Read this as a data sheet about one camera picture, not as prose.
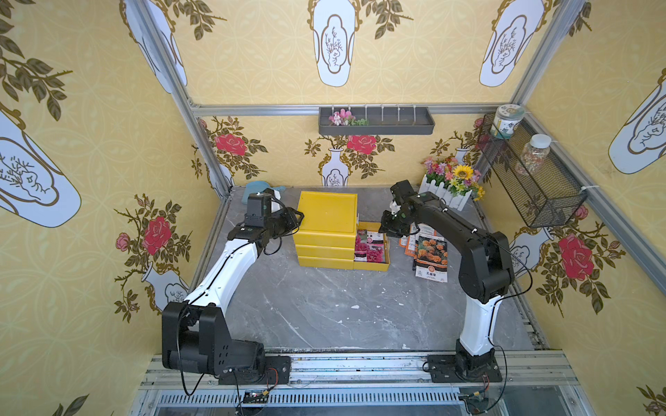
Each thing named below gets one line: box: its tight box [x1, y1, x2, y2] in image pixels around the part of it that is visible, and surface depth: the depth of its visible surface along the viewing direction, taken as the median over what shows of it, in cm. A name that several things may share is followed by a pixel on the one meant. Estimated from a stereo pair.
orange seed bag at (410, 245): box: [404, 234, 417, 258], surface depth 102 cm
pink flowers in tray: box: [328, 108, 370, 127], surface depth 89 cm
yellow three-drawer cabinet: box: [293, 190, 359, 271], surface depth 87 cm
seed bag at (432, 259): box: [414, 234, 449, 284], surface depth 97 cm
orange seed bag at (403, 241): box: [398, 234, 410, 248], surface depth 103 cm
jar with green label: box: [490, 103, 527, 140], surface depth 87 cm
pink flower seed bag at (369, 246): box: [353, 229, 386, 263], surface depth 102 cm
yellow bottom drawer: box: [353, 221, 392, 273], surface depth 102 cm
